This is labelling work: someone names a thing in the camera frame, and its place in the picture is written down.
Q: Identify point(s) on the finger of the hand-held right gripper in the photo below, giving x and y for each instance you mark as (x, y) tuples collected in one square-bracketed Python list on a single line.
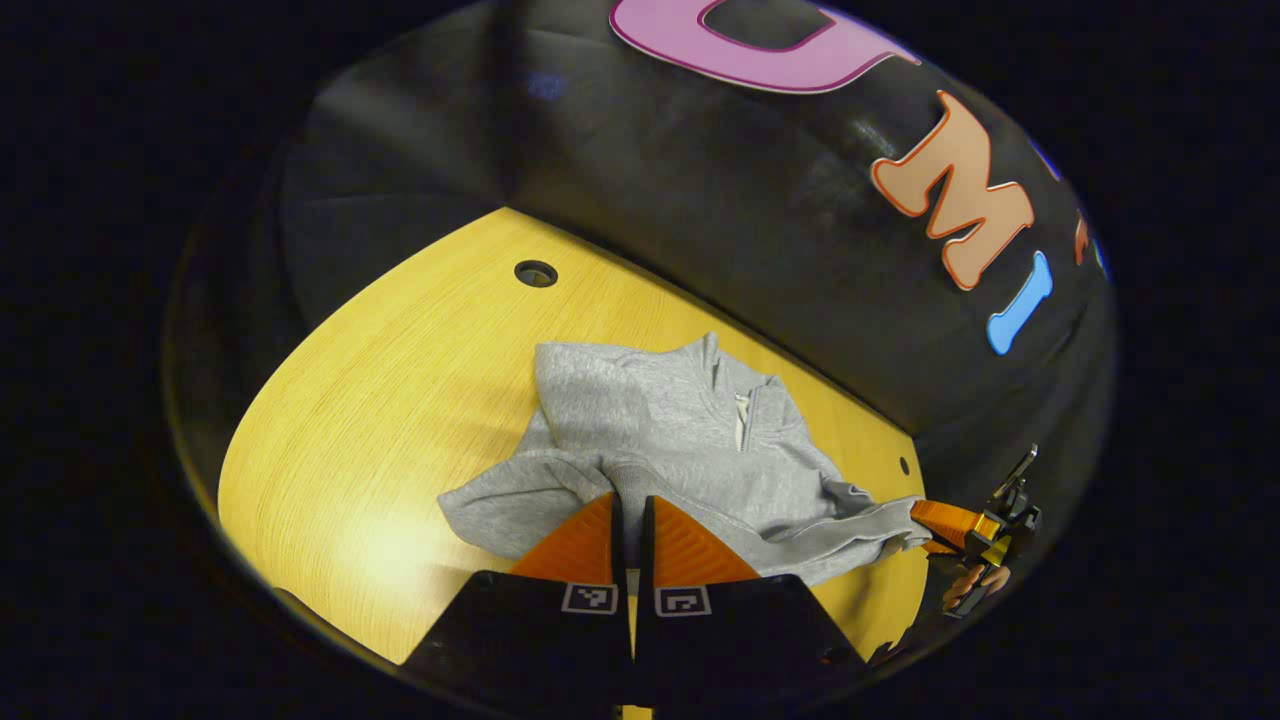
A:
[(955, 518), (945, 547)]

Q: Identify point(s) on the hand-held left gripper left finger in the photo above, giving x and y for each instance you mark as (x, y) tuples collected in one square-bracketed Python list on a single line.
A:
[(616, 545)]

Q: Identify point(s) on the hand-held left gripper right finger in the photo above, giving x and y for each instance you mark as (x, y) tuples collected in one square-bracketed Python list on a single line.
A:
[(647, 545)]

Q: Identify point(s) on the grey sweatshirt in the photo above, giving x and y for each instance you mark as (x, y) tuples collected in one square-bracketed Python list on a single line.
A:
[(660, 430)]

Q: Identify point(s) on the black backdrop cloth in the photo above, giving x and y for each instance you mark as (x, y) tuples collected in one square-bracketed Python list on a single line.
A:
[(700, 200)]

